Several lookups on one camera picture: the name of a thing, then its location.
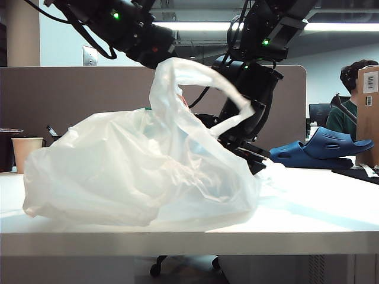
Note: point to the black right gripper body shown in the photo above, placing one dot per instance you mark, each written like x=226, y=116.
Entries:
x=257, y=88

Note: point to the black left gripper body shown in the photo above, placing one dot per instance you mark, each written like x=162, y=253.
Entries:
x=154, y=44

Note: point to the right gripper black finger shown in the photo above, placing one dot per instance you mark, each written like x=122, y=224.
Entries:
x=257, y=167

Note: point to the white translucent plastic bag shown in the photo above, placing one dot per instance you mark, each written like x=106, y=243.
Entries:
x=103, y=165

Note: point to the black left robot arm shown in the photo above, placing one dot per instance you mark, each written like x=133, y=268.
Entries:
x=103, y=17

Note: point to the blue rubber slipper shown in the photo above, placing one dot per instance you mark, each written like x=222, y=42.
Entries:
x=325, y=139
x=284, y=155

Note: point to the long ceiling light strip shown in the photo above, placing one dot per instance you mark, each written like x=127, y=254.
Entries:
x=201, y=26

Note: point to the black computer monitor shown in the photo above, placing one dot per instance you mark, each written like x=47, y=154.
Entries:
x=318, y=112

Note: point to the black grey diagonal bar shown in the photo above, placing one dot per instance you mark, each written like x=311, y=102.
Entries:
x=343, y=109

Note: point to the person in green shirt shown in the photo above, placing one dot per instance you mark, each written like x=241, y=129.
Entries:
x=340, y=124

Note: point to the black desk mat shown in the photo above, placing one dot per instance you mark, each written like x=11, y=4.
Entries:
x=355, y=174

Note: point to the brown desk partition panel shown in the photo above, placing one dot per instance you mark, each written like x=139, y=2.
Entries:
x=59, y=97

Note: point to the white wrapped packet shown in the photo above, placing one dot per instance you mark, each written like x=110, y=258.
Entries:
x=367, y=171

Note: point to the brown cardboard box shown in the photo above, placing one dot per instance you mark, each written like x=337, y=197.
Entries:
x=367, y=133

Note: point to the beige building column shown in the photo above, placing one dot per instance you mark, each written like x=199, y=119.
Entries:
x=22, y=32

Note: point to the black marker pen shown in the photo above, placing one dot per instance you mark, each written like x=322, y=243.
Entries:
x=51, y=131

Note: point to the black pen holder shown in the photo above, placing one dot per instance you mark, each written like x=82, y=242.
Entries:
x=57, y=141

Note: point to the beige paper cup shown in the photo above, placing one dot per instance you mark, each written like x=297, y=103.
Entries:
x=23, y=154

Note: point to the black lidded container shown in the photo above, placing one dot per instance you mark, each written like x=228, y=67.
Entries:
x=7, y=151

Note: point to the black right wrist camera bracket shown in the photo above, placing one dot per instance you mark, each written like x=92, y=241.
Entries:
x=288, y=32

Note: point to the metal wall switch plate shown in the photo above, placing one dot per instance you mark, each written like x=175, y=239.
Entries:
x=89, y=60

